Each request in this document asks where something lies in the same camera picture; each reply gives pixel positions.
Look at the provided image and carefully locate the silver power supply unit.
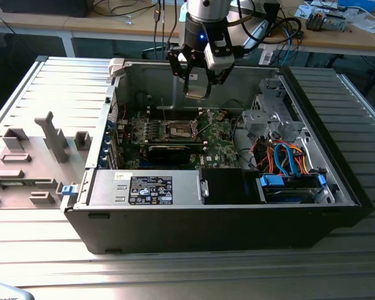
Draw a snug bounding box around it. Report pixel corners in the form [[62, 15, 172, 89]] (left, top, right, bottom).
[[86, 169, 207, 207]]

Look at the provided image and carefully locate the silver metal drive cage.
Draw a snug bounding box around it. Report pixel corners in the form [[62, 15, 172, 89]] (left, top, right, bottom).
[[241, 77, 307, 144]]

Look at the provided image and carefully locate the black plastic shroud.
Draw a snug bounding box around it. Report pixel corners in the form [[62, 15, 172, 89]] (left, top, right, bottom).
[[202, 167, 260, 206]]

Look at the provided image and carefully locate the black graphics card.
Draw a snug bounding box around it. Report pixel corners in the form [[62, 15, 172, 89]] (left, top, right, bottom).
[[147, 144, 191, 166]]

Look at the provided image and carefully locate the CPU socket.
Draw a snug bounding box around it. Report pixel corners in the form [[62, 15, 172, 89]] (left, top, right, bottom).
[[164, 118, 203, 141]]

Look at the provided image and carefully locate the blue box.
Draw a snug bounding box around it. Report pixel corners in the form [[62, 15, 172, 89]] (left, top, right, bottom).
[[337, 0, 375, 13]]

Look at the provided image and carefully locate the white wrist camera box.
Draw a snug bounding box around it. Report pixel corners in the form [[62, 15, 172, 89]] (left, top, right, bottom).
[[204, 41, 236, 71]]

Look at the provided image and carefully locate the green RAM stick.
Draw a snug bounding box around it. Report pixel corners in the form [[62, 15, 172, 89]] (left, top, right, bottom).
[[0, 180, 28, 189]]

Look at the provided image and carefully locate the black open PC case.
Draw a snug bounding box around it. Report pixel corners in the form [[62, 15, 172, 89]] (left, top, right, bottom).
[[59, 57, 375, 256]]

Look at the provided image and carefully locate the pale teach pendant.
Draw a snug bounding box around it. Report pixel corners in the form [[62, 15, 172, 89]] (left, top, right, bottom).
[[0, 280, 35, 300]]

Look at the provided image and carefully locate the orange power wire bundle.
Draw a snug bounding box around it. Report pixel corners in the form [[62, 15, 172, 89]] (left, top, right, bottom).
[[254, 142, 312, 176]]

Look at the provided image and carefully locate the hard disk in blue carrier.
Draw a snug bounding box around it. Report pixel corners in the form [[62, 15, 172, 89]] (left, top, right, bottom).
[[256, 173, 328, 204]]

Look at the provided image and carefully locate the small black box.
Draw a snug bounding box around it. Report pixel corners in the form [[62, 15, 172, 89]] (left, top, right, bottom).
[[264, 1, 281, 24]]

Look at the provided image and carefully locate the wooden desk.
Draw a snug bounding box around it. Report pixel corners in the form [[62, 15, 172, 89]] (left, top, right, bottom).
[[0, 0, 188, 59], [256, 0, 375, 94]]

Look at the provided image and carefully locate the silver metal bracket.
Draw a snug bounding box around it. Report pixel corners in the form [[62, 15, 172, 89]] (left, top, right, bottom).
[[324, 12, 348, 32]]

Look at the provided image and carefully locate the pale grey case latch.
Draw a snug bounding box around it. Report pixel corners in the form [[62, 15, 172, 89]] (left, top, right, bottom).
[[108, 57, 134, 78]]

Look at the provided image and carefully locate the large black box device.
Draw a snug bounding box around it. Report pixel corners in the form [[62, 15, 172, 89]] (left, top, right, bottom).
[[0, 0, 91, 18]]

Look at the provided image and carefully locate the metal socket cover frame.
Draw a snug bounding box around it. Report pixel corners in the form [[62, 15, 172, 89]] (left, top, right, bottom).
[[191, 109, 214, 140]]

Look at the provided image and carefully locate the green motherboard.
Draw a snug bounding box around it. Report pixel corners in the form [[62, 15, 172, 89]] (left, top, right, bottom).
[[115, 107, 248, 171]]

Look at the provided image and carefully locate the silver topped CPU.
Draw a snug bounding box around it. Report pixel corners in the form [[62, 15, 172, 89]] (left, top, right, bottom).
[[185, 81, 208, 101]]

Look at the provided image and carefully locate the thin metal locking lever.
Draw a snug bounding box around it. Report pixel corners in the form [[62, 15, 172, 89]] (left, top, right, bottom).
[[160, 97, 168, 126], [196, 119, 212, 141]]

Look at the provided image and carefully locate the grey parts rack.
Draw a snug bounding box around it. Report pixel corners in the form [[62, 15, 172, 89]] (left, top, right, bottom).
[[0, 111, 91, 210]]

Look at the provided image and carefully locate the blue data wire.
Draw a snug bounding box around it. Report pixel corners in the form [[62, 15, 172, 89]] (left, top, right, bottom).
[[273, 142, 298, 178]]

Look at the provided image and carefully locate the finned CPU cooler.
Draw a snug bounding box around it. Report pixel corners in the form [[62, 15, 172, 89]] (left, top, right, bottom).
[[306, 9, 326, 32]]

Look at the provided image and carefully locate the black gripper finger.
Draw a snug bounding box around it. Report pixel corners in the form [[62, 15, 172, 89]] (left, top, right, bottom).
[[204, 46, 243, 98], [167, 46, 194, 94]]

